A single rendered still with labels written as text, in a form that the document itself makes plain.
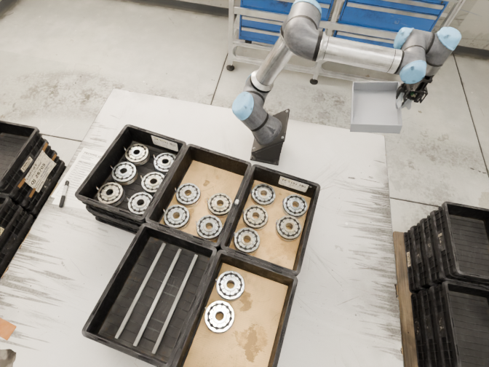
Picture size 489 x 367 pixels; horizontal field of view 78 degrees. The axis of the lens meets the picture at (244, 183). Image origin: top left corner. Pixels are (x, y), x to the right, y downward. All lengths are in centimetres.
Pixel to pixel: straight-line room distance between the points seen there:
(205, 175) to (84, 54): 245
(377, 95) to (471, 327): 125
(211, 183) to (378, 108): 83
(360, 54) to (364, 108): 43
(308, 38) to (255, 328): 100
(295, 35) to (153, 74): 220
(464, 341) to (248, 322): 118
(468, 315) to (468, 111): 214
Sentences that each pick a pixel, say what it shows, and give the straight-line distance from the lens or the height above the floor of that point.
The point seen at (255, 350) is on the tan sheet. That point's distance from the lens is 117.
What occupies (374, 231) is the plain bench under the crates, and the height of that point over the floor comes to 70.
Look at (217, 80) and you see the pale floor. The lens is 307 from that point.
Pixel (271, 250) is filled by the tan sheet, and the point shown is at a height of 83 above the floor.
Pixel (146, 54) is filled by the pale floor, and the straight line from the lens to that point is 343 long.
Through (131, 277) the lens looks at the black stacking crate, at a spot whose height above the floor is 83.
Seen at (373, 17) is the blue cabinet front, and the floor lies 69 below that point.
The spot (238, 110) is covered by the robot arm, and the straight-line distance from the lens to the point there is 140.
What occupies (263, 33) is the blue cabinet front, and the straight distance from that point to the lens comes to 296.
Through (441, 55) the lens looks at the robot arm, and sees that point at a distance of 133.
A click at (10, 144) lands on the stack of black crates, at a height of 49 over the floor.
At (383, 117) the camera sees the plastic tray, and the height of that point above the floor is 103.
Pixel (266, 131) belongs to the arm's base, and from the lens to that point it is 145.
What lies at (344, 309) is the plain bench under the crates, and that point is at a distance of 139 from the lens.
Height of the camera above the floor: 199
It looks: 59 degrees down
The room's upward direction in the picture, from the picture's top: 7 degrees clockwise
